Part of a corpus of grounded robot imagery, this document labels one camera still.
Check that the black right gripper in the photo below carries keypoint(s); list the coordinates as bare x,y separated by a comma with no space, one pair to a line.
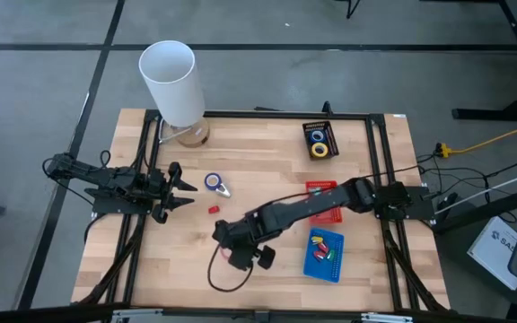
233,233

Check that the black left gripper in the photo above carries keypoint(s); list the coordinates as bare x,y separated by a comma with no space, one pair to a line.
160,190

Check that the purple tape roll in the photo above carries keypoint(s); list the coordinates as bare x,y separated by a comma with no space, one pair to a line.
206,181

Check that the small yellow stapler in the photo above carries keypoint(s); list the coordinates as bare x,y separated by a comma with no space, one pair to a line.
317,239

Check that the small green stapler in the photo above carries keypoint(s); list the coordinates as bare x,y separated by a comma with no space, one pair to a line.
330,255

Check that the teal staple remover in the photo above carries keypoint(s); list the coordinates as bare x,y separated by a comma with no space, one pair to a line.
316,191

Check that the yellow tape roll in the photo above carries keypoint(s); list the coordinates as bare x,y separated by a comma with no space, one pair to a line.
313,150

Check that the blue tape roll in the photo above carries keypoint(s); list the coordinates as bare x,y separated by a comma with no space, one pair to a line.
311,136

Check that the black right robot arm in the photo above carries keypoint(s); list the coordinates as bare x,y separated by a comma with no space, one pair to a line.
312,206

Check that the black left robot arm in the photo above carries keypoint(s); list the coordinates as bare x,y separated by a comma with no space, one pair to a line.
106,177

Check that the silver staple remover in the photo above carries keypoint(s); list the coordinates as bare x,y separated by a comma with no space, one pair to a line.
225,190

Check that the blue plastic basket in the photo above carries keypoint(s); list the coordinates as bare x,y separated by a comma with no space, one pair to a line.
337,269

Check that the red plastic basket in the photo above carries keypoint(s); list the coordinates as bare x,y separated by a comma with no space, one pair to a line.
328,217

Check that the white shade wooden base lamp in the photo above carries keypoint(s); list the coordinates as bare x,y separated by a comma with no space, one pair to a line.
169,85

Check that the black plastic basket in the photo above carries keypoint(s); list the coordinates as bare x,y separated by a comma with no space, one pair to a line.
334,148

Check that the black desk leg beam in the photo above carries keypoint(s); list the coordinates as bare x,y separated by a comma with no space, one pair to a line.
487,211

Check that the white printed box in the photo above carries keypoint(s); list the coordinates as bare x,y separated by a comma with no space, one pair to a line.
494,251

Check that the silver frame bracket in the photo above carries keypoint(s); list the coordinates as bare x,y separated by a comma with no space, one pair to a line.
386,318
137,315

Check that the black aluminium table frame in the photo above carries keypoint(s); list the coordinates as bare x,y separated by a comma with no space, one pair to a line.
285,115

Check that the black desk frame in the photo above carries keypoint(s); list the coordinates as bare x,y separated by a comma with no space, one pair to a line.
501,114

